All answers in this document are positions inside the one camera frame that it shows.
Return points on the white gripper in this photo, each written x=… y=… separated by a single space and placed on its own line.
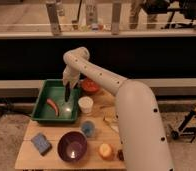
x=70 y=79

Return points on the red brush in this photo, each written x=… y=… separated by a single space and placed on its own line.
x=53 y=105

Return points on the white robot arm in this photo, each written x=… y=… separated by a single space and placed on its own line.
x=141 y=130

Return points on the red bowl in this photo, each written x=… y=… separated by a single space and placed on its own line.
x=89 y=86

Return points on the purple bowl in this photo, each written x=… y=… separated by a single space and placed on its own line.
x=72 y=146

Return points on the green plastic tray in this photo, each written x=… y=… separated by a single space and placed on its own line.
x=68 y=111

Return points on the white cup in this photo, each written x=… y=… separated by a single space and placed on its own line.
x=85 y=103

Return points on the blue cup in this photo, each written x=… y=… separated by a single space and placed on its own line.
x=88 y=128

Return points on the blue sponge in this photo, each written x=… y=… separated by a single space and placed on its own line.
x=41 y=143

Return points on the orange fruit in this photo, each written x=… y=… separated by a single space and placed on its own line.
x=106 y=151

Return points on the dark grapes bunch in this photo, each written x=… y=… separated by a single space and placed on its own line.
x=120 y=155

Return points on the yellow black cart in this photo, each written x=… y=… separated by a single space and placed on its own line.
x=186 y=128

